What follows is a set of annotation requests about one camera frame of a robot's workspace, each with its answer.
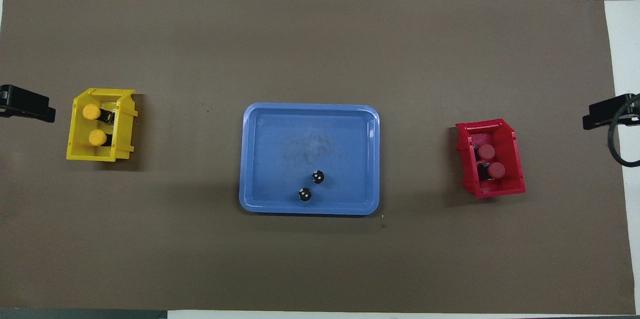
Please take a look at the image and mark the blue plastic tray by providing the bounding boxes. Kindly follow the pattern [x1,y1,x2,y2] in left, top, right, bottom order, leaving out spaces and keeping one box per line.
[239,102,381,217]

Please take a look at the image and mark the brown table mat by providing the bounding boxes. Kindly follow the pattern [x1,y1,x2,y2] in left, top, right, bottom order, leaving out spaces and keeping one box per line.
[0,0,637,315]

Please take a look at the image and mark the yellow plastic bin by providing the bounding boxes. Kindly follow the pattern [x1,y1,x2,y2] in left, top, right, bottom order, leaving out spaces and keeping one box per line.
[66,88,138,162]

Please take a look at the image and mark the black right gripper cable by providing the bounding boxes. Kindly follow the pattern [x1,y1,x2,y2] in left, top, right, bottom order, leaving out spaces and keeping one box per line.
[606,93,640,168]

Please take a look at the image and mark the red plastic bin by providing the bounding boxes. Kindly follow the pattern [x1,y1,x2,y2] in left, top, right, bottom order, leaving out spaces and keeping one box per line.
[454,118,527,200]

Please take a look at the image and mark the yellow push button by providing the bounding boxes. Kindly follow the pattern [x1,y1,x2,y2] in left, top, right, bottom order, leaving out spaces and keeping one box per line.
[88,129,112,148]
[82,103,117,125]

